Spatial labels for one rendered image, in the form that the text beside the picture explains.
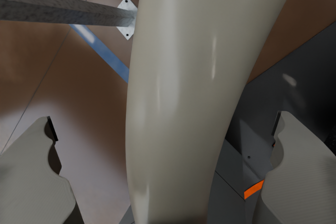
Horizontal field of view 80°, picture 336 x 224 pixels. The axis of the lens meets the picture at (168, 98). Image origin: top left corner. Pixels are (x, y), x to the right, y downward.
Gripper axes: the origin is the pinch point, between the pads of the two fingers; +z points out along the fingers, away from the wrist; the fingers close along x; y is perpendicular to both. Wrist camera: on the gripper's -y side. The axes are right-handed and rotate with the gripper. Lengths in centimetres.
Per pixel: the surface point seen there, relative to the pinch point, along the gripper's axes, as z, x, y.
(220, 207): 40, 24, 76
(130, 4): 136, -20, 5
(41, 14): 70, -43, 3
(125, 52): 133, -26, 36
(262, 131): 90, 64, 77
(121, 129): 123, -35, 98
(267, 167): 83, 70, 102
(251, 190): 80, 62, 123
